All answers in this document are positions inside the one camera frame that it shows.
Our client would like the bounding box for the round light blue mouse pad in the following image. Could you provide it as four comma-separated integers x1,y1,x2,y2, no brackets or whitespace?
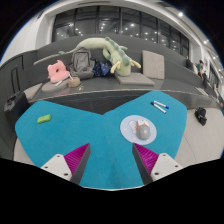
119,114,158,146

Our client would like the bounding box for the grey backpack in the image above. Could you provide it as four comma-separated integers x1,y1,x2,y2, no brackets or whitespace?
69,47,96,80

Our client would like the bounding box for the large dark glass window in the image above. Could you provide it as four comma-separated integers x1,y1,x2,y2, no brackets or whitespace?
51,5,191,58

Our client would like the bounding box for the flat grey seat cushion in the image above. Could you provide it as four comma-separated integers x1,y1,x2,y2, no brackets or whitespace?
23,82,44,100
41,79,69,93
114,72,156,87

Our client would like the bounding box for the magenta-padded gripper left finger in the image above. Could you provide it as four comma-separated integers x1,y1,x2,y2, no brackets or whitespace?
40,143,92,186

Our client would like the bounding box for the long green dragon plush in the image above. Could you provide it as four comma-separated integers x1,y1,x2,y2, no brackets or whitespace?
58,36,142,77

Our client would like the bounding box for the upright grey square cushion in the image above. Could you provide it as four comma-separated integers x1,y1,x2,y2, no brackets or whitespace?
141,49,166,80

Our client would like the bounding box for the pink plush cushion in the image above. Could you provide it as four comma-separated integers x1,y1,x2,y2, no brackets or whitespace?
47,59,71,84

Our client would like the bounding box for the green eraser block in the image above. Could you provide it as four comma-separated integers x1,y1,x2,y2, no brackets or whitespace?
36,114,53,125

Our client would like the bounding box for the white marker pen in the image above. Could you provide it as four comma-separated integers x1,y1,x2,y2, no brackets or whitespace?
150,102,167,115

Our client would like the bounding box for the white marker with blue cap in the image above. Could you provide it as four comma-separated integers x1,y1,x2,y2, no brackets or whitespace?
153,100,170,110

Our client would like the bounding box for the tan round pouch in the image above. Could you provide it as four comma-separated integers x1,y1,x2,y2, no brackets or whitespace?
67,76,82,88

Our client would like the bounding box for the dark blue patterned bag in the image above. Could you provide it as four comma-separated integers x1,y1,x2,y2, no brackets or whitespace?
92,60,112,78

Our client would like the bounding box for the black bag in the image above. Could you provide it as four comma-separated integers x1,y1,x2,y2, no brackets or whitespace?
194,106,208,127

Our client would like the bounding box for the black suitcase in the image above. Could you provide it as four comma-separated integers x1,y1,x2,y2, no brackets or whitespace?
3,91,31,127

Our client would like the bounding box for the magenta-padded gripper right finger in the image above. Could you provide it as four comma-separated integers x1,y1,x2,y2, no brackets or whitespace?
131,142,184,186

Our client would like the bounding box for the person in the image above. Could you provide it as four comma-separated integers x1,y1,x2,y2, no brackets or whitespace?
196,59,205,78
185,55,194,70

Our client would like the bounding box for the grey white orange computer mouse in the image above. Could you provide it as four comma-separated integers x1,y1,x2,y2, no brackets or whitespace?
135,120,152,141

